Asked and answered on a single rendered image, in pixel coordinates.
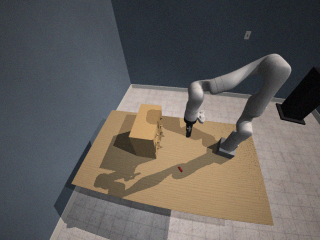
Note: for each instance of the small wooden chest of drawers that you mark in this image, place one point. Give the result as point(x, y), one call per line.
point(143, 130)

